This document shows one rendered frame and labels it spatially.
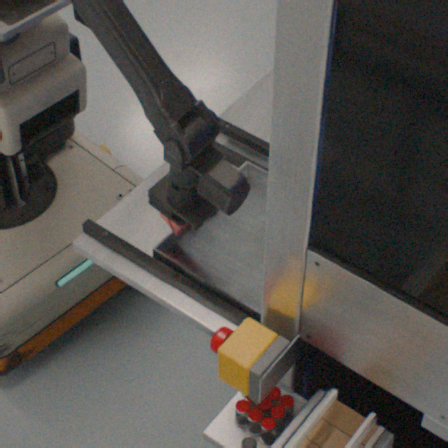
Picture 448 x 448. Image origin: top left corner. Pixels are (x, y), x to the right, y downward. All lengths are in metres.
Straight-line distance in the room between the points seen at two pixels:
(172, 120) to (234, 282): 0.33
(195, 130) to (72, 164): 1.29
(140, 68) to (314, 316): 0.41
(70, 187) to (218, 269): 1.06
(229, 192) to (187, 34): 2.16
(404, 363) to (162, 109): 0.48
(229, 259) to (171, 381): 0.95
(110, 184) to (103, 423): 0.63
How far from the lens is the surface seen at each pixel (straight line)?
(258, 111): 1.86
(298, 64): 1.01
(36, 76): 2.09
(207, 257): 1.60
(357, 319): 1.23
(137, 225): 1.65
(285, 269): 1.24
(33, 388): 2.54
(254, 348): 1.30
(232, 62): 3.39
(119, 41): 1.34
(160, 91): 1.36
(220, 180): 1.40
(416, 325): 1.17
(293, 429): 1.35
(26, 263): 2.42
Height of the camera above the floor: 2.10
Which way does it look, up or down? 48 degrees down
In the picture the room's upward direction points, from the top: straight up
